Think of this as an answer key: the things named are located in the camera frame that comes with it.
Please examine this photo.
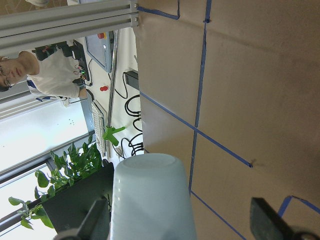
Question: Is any person in white shirt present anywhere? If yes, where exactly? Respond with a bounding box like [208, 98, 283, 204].
[0, 49, 87, 98]

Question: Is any green potted plant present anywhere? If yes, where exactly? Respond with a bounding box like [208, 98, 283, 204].
[8, 135, 102, 230]

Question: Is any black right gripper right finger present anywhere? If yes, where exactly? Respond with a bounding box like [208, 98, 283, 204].
[250, 197, 310, 240]

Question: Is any black power adapter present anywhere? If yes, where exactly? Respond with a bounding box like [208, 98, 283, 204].
[124, 70, 140, 90]

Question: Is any metal rod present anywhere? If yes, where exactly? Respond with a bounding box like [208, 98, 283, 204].
[106, 28, 120, 158]

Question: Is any white keyboard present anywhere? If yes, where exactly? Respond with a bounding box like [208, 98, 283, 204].
[91, 100, 107, 159]

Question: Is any green clamp tool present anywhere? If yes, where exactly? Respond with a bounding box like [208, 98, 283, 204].
[102, 126, 126, 147]

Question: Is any aluminium frame post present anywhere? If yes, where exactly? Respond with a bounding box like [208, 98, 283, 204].
[0, 0, 139, 56]

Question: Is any teach pendant tablet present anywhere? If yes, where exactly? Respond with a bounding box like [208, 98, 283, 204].
[85, 31, 115, 73]

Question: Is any light blue cup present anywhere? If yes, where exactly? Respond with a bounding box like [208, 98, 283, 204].
[110, 153, 197, 240]

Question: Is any black monitor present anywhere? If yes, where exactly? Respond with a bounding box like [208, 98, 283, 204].
[40, 162, 115, 233]

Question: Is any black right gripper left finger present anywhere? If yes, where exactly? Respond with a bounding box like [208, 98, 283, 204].
[76, 199, 110, 240]

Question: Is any red small object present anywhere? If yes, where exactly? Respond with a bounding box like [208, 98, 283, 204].
[99, 85, 109, 92]

